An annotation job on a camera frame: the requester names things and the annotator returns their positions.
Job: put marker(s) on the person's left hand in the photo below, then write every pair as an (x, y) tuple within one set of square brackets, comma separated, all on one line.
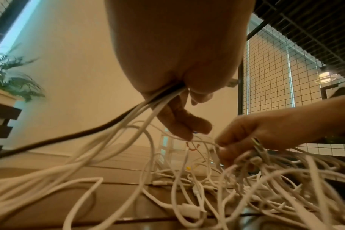
[(178, 45)]

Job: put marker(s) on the person's right hand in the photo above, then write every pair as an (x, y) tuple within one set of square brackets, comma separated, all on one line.
[(269, 130)]

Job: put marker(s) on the clear plastic three-drawer organiser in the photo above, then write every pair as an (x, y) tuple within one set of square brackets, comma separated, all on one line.
[(172, 152)]

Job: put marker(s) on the glass pendant lamp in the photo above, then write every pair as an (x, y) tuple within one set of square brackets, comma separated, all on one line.
[(326, 76)]

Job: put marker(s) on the black ceiling grid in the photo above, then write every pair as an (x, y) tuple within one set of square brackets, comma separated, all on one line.
[(317, 27)]

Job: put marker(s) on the brown slatted wooden table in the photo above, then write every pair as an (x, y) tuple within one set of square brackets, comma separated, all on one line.
[(112, 197)]

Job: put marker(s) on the green plants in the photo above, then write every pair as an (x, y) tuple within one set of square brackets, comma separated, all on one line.
[(7, 76)]

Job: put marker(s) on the wall light strip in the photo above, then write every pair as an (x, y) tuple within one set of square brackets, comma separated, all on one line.
[(291, 78), (19, 22), (248, 78)]

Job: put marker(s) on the black metal frame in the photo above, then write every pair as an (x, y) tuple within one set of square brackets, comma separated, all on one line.
[(323, 93)]

